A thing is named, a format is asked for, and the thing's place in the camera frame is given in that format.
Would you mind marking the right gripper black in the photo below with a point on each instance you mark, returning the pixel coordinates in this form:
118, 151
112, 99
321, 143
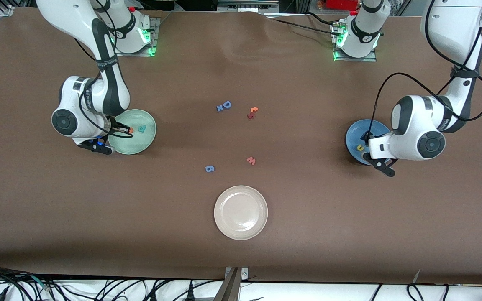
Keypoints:
116, 126

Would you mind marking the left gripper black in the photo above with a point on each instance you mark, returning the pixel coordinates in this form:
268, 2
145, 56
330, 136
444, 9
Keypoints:
367, 136

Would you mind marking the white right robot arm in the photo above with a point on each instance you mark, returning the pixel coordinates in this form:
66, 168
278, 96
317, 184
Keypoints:
78, 121

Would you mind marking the blue plate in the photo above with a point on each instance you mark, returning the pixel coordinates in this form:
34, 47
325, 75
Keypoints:
354, 133

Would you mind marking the light green plate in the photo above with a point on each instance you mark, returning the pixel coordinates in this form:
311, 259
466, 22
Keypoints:
140, 142

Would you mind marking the blue foam letter g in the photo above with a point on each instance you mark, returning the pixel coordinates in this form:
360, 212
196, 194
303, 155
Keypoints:
209, 170

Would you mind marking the brown table cover sheet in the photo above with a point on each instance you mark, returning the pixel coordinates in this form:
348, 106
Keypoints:
57, 209

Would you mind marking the blue foam letter D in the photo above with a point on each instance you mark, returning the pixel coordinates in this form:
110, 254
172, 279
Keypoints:
229, 104

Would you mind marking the pink foam letter w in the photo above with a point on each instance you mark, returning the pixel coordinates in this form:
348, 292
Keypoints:
251, 161

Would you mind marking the red box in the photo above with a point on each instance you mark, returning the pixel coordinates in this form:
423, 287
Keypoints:
341, 4

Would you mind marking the beige plate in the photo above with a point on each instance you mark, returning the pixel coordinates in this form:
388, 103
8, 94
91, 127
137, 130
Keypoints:
240, 212

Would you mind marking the grey aluminium profile beam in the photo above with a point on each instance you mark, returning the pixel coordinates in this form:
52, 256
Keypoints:
230, 290

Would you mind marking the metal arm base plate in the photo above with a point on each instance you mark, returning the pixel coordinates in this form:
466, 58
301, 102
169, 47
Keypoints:
370, 59
155, 30

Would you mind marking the small grey metal bracket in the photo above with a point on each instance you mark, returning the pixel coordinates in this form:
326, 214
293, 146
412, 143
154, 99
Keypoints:
244, 274

